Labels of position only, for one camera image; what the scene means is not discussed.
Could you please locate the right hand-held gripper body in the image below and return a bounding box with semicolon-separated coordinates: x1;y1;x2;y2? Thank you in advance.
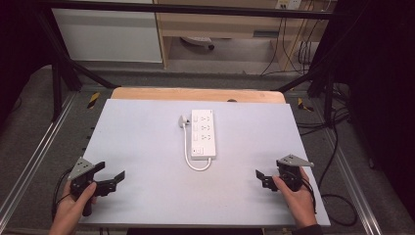
276;154;316;193

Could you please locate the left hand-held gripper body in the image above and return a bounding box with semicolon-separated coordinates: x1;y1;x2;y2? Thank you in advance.
67;157;99;217

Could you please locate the person's right hand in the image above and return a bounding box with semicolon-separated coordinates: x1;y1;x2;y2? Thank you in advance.
272;167;318;229

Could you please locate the person's left hand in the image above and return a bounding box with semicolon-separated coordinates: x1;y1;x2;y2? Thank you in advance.
48;180;98;235

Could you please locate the yellow black tape strip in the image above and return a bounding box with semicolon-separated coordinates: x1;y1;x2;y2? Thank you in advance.
86;91;101;110
297;97;315;113

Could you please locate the white power strip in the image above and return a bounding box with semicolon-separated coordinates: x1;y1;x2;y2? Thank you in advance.
190;109;217;162

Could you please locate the white power plug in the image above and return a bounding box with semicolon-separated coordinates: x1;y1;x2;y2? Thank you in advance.
177;115;191;129

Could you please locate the black metal stand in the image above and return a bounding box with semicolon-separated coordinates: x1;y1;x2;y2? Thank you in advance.
33;8;121;122
275;9;351;123

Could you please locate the wooden table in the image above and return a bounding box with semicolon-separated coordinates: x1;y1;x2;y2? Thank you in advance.
110;86;287;105

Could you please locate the black curtain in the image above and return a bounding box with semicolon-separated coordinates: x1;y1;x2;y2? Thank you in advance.
329;0;415;213
0;0;57;131

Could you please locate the white cabinet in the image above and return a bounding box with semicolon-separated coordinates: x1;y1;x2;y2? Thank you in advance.
51;0;163;64

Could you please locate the grey chair base leg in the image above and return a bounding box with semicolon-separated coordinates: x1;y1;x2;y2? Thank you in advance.
180;35;216;51

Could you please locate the wooden desk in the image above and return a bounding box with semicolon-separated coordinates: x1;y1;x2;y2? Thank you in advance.
153;0;337;71

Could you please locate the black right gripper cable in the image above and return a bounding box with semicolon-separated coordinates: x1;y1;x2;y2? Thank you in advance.
301;177;318;215

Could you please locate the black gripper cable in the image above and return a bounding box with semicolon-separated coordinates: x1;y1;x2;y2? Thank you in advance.
51;166;74;223
301;177;318;215

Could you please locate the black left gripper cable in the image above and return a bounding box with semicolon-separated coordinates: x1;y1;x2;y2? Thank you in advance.
51;166;74;223

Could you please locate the aluminium rail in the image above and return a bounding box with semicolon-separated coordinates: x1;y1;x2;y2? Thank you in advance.
321;128;384;235
0;92;78;223

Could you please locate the black floor cable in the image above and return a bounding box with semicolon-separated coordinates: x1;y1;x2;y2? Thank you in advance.
295;82;359;227

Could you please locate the white power strip cable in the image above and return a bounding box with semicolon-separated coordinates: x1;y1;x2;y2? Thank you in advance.
182;125;213;172

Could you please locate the bundle of hanging cables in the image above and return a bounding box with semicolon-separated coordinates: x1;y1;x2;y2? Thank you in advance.
259;16;322;76

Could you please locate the white wall socket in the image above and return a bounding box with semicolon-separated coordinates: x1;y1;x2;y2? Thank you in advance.
275;0;303;11

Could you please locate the black metal frame bar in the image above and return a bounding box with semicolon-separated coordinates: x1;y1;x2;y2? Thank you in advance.
35;0;337;21

